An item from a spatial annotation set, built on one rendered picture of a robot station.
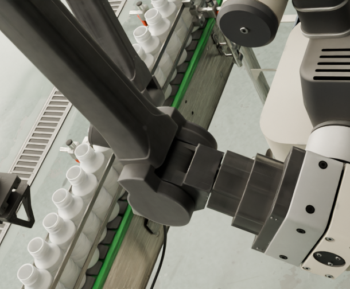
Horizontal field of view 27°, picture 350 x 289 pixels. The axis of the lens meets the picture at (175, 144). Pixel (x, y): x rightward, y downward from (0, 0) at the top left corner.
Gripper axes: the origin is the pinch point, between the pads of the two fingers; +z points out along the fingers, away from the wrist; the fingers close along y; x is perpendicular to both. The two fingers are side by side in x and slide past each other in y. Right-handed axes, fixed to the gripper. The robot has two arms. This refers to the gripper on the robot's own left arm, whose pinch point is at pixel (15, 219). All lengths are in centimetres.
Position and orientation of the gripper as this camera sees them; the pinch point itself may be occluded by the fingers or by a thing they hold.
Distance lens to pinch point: 119.2
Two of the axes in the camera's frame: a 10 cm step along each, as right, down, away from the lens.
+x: 3.4, -8.0, 4.9
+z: 3.7, 5.9, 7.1
